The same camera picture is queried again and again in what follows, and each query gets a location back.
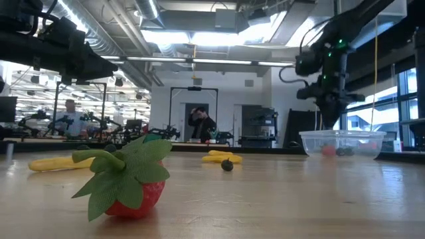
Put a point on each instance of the black aluminium table frame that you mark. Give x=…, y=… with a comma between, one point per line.
x=265, y=150

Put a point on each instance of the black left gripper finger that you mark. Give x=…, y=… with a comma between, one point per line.
x=101, y=69

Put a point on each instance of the red toy strawberry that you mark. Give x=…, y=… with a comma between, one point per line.
x=328, y=150
x=151, y=196

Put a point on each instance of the black equipment rack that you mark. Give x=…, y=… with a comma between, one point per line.
x=259, y=126

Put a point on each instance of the yellow toy banana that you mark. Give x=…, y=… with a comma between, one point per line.
x=219, y=159

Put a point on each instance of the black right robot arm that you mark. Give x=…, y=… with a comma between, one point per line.
x=352, y=23

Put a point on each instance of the small grey box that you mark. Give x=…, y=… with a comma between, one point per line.
x=391, y=146

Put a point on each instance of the dark wall monitor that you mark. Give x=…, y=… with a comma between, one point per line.
x=6, y=109

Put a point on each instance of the black overhead camera gantry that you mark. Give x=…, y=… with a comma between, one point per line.
x=194, y=88
x=79, y=83

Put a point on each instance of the person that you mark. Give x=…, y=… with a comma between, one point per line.
x=71, y=119
x=202, y=126

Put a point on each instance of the clear plastic tupperware container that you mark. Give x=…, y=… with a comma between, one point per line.
x=312, y=142

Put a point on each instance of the black building column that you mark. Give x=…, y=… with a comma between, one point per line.
x=419, y=83

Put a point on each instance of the black standing panel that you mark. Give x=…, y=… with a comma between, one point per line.
x=302, y=129

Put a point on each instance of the grey wall speaker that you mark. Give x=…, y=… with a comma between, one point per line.
x=197, y=81
x=249, y=83

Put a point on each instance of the grey ceiling box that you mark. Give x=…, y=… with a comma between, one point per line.
x=225, y=18

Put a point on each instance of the dark round toy berry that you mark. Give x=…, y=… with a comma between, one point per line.
x=349, y=151
x=340, y=152
x=227, y=165
x=110, y=148

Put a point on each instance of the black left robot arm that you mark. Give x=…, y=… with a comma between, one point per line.
x=16, y=46

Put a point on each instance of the linear ceiling light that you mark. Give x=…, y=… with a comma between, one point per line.
x=216, y=61

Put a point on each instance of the black background robot arm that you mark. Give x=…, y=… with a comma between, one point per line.
x=36, y=116
x=166, y=132
x=99, y=121

